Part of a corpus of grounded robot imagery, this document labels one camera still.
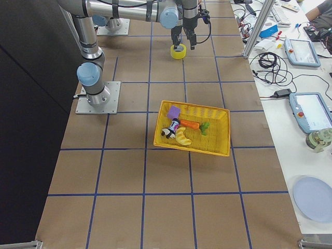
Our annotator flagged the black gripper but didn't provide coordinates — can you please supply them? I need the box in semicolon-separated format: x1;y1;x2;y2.
171;7;210;50

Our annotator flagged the yellow tape roll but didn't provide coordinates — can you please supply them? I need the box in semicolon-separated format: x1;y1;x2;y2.
170;44;187;60

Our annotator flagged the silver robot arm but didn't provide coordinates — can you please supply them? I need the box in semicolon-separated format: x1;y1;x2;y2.
92;15;122;32
58;1;211;109

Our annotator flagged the purple toy cube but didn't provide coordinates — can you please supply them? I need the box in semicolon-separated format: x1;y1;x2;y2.
167;105;181;120

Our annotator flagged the white paper sheet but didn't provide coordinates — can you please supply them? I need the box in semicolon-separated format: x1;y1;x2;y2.
254;39;276;50

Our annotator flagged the blue white cardboard box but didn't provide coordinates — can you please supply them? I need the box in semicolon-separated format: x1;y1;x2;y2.
259;24;278;38

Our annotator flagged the small white toy bottle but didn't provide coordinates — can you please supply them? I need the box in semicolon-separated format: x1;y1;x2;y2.
169;118;181;133

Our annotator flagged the orange toy carrot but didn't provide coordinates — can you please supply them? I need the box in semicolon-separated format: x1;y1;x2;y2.
180;119;210;136

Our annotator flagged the white keyboard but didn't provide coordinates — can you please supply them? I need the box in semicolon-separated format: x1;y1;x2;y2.
271;5;291;26

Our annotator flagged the yellow plastic woven basket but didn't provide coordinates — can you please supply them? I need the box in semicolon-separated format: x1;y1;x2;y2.
154;100;230;157

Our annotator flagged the toy panda figure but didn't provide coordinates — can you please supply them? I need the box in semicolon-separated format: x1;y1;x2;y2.
161;128;176;139

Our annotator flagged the toy croissant bread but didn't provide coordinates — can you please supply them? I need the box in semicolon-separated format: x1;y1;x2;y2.
175;127;192;146

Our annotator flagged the black power adapter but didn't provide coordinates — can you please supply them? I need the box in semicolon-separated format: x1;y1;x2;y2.
273;89;293;99

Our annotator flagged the far blue teach pendant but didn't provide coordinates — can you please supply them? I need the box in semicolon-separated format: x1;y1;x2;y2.
284;38;321;68

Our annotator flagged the blue teach pendant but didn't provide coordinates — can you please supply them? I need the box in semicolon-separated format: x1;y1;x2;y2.
284;38;321;68
289;92;331;134

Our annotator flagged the person at desk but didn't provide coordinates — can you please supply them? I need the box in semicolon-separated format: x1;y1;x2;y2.
306;0;331;29

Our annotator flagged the near blue teach pendant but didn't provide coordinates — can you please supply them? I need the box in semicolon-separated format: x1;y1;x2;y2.
289;92;331;134

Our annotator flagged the glass jar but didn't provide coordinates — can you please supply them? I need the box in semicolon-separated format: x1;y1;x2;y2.
306;128;331;153

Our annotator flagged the light blue plate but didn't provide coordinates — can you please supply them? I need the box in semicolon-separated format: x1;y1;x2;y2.
293;177;331;223

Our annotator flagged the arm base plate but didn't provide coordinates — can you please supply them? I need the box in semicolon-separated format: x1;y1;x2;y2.
75;81;121;115
96;18;130;36

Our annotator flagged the coiled black cable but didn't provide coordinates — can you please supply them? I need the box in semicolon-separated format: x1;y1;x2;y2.
258;51;282;70

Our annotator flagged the aluminium frame post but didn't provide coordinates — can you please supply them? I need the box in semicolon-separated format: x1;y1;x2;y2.
242;0;274;59

